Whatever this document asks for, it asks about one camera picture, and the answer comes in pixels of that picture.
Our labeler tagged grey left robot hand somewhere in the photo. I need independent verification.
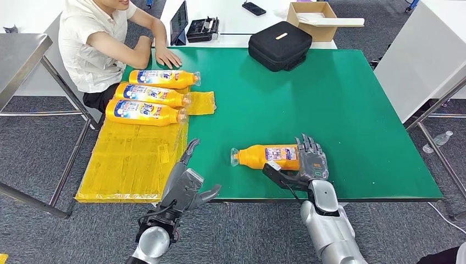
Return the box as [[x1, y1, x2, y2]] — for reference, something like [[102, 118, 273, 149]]
[[160, 137, 222, 211]]

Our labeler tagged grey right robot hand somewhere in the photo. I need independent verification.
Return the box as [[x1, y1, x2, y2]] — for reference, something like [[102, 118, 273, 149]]
[[284, 134, 330, 183]]

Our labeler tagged orange detergent bottle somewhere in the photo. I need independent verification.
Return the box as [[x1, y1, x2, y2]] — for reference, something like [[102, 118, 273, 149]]
[[105, 99, 188, 127], [128, 69, 202, 90], [230, 144, 301, 171], [114, 82, 192, 108]]

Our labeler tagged clear plastic water bottle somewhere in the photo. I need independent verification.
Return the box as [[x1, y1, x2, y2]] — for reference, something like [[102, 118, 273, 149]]
[[422, 130, 454, 155]]

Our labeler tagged yellow taped cardboard sheet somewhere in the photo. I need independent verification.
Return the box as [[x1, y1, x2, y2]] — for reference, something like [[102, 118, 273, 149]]
[[74, 86, 217, 204]]

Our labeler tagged person's left hand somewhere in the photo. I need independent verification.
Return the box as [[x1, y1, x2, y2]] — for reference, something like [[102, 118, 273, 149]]
[[155, 47, 183, 70]]

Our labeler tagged black zip case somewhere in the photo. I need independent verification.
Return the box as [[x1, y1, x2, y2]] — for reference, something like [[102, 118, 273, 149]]
[[248, 20, 313, 73]]

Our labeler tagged brown cardboard box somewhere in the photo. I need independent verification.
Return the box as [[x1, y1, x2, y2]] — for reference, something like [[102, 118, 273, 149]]
[[286, 1, 339, 42]]

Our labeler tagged black plastic tool tray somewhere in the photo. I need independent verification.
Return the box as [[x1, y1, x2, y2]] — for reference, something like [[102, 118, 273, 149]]
[[186, 16, 220, 43]]

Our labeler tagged white foam sheet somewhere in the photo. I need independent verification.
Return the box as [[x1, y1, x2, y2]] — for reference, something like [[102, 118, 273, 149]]
[[296, 12, 365, 28]]

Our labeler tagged dark tablet with stand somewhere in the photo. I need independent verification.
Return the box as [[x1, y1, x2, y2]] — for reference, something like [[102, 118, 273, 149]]
[[169, 0, 189, 46]]

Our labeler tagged white table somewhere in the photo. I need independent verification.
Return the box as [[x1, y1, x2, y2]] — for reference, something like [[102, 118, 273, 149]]
[[152, 0, 337, 50]]

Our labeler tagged black smartphone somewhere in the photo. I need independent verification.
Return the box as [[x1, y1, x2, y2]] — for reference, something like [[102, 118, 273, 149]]
[[241, 2, 267, 17]]

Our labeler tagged stainless steel table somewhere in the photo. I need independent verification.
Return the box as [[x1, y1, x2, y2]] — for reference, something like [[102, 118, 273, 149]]
[[0, 33, 103, 220]]

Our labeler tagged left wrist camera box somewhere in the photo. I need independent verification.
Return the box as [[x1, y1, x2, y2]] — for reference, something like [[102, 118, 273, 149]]
[[162, 168, 204, 212]]

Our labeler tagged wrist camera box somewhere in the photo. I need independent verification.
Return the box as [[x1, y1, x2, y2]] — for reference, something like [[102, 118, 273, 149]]
[[162, 168, 204, 212], [262, 161, 310, 192]]

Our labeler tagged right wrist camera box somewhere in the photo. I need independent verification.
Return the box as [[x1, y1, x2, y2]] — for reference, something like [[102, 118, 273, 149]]
[[262, 161, 310, 192]]

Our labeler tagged white floor cable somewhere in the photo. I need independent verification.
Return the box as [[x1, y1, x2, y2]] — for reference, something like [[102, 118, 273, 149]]
[[428, 202, 466, 235]]

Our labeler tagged steel table frame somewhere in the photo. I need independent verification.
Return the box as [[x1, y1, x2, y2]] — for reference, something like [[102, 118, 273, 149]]
[[405, 76, 466, 222]]

